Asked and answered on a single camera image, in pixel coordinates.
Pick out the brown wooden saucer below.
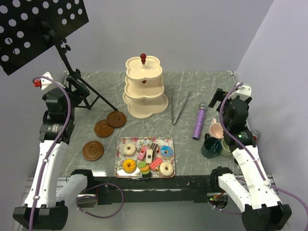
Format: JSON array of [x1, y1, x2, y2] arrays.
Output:
[[94, 119, 114, 138], [106, 111, 127, 128], [82, 141, 104, 161]]

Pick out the cream three-tier cake stand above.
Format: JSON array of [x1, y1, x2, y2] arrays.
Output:
[[123, 53, 168, 119]]

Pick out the stacked colourful macarons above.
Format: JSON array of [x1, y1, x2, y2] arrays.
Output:
[[137, 161, 152, 179]]

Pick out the floral serving tray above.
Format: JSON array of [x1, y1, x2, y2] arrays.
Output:
[[115, 137, 176, 179]]

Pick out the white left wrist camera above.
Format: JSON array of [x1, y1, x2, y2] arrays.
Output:
[[33, 72, 65, 92]]

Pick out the pink cake slice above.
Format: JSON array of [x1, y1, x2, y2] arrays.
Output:
[[137, 146, 147, 161]]

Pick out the black perforated music stand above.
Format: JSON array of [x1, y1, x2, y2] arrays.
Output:
[[0, 0, 105, 100]]

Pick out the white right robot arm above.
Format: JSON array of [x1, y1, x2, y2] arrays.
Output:
[[209, 87, 292, 231]]

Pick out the red striped cake slice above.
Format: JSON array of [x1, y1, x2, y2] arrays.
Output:
[[149, 157, 163, 170]]

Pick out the white cake slice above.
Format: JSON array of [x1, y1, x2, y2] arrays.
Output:
[[145, 148, 153, 164]]

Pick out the light green cup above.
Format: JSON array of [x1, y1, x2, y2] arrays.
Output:
[[220, 139, 232, 157]]

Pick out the dark green mug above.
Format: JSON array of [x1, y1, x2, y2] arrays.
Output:
[[201, 133, 222, 158]]

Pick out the red glitter microphone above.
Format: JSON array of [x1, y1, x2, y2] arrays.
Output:
[[251, 130, 260, 141]]

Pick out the white glazed donut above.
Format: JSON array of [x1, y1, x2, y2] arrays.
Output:
[[122, 142, 136, 156]]

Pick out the yellow glazed donut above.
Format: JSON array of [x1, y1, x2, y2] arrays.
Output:
[[122, 159, 137, 174]]

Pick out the purple glitter microphone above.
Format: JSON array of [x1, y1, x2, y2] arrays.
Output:
[[192, 102, 207, 140]]

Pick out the blue glazed donut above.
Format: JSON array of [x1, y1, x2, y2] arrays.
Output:
[[160, 146, 173, 160]]

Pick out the pink cup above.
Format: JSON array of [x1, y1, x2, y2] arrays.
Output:
[[209, 118, 223, 141]]

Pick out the chocolate cake slice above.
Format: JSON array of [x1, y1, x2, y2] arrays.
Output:
[[150, 142, 159, 153]]

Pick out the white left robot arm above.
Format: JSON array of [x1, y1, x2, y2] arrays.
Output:
[[13, 76, 95, 231]]

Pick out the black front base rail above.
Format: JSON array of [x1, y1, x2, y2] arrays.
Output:
[[94, 175, 218, 205]]

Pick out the cream glazed donut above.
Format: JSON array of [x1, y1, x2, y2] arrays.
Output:
[[159, 162, 174, 177]]

